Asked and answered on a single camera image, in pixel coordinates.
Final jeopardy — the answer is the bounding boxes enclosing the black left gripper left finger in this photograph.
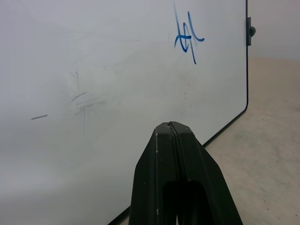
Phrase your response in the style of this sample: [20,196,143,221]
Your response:
[127,121,180,225]

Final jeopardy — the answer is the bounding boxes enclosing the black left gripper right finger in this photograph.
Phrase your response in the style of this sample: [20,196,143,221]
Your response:
[169,121,244,225]

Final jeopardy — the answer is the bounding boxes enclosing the white whiteboard with black frame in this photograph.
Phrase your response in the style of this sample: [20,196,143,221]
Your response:
[0,0,249,225]

